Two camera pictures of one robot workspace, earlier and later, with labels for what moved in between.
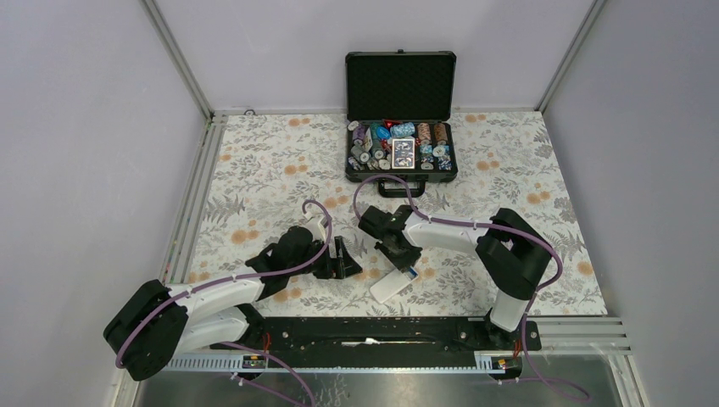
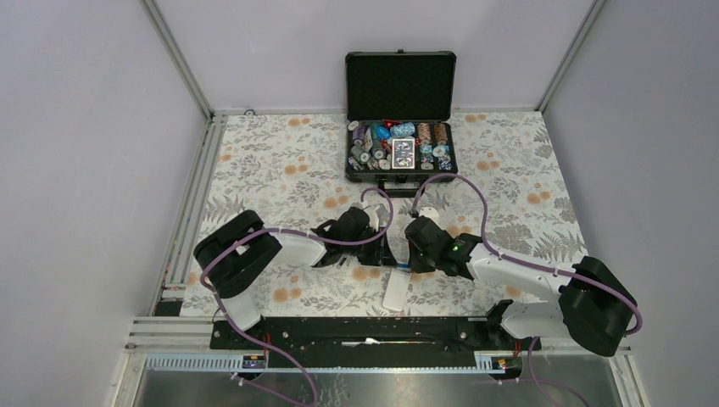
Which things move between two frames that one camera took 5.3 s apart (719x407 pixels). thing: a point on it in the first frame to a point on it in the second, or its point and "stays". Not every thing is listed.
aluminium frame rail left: x=177 y=264 stays
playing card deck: x=403 y=153 stays
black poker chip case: x=399 y=109 stays
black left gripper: x=340 y=267 to x=380 y=255
